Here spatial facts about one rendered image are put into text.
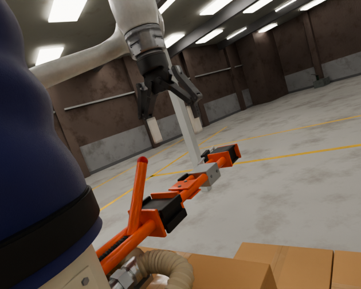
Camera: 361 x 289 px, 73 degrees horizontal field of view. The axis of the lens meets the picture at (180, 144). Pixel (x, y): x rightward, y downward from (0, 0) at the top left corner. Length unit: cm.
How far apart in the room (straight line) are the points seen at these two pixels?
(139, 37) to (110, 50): 20
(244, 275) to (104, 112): 958
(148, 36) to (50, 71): 28
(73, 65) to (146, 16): 26
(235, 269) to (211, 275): 5
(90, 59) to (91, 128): 894
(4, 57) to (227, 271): 49
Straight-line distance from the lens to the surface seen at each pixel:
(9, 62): 33
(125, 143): 1005
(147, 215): 50
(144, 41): 60
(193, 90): 56
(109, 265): 44
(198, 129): 58
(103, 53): 79
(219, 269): 56
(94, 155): 962
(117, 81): 1044
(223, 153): 76
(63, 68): 75
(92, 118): 975
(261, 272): 53
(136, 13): 62
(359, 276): 112
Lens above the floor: 128
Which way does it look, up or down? 8 degrees down
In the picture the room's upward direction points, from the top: 19 degrees counter-clockwise
